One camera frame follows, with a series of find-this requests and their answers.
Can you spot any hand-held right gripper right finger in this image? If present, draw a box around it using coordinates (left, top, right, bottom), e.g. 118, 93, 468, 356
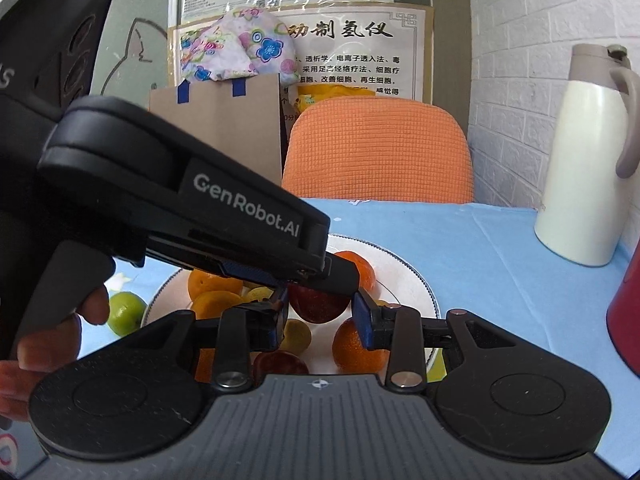
351, 290, 520, 394

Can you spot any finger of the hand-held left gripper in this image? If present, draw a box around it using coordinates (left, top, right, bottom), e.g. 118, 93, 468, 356
144, 238, 289, 289
299, 251, 362, 297

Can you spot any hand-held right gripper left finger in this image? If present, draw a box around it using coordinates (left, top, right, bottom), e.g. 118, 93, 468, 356
119, 287, 291, 394

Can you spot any mandarin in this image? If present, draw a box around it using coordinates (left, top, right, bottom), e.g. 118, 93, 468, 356
332, 317, 391, 374
195, 347, 217, 383
334, 251, 377, 295

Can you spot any red plum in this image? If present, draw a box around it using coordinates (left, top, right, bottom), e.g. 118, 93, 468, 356
289, 282, 352, 325
251, 350, 311, 386

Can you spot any small orange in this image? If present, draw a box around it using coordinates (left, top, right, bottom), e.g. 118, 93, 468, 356
188, 269, 246, 306

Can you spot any large orange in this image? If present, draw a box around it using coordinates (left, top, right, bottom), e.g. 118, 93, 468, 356
191, 291, 251, 321

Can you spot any white plate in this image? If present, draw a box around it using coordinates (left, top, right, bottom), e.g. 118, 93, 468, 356
141, 233, 441, 386

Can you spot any person's left hand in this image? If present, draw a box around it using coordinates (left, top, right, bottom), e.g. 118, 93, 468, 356
0, 284, 112, 417

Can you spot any brown cardboard box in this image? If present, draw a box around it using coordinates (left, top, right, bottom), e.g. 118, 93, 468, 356
148, 74, 283, 188

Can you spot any orange chair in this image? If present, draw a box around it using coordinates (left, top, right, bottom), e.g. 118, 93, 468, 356
281, 97, 475, 205

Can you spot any green jujube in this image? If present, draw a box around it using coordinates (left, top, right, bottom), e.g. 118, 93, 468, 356
108, 291, 148, 336

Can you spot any blue cartoon tablecloth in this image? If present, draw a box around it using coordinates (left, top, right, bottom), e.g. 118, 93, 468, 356
0, 197, 640, 480

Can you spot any floral cloth bundle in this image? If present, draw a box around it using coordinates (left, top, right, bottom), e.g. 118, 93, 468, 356
177, 7, 301, 86

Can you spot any yellow bag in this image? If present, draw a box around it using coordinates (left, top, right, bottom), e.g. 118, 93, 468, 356
295, 85, 376, 113

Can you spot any red thermos jug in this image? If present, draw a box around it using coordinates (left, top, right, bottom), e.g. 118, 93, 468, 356
606, 247, 640, 378

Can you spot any white thermos jug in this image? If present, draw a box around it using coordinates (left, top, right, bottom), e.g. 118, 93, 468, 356
534, 44, 640, 267

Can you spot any wall poster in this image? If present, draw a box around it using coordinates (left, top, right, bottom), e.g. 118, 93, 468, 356
167, 2, 433, 106

